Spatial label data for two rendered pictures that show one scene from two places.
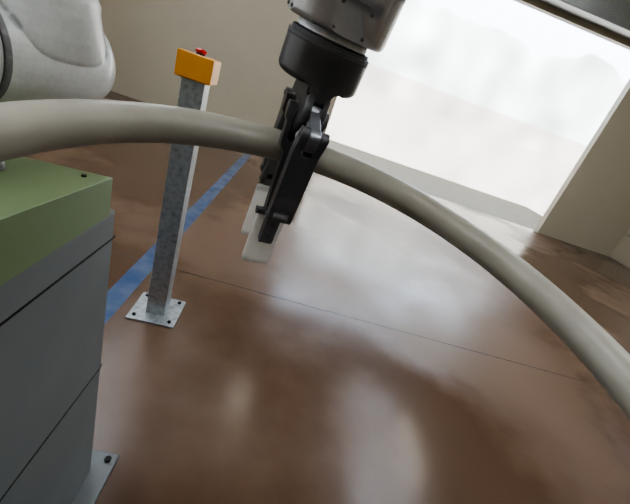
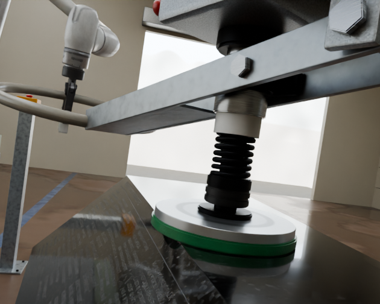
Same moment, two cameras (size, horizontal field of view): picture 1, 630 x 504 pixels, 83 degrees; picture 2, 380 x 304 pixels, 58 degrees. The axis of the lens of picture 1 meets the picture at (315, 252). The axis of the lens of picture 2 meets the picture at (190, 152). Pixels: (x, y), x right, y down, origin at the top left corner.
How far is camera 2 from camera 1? 0.96 m
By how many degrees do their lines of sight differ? 22
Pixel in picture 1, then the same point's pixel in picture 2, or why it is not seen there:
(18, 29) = not seen: outside the picture
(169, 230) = (14, 201)
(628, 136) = (344, 119)
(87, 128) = (20, 87)
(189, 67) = not seen: hidden behind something
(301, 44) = (66, 69)
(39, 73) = not seen: outside the picture
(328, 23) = (70, 64)
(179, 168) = (20, 160)
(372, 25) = (81, 63)
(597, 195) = (342, 163)
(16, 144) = (11, 88)
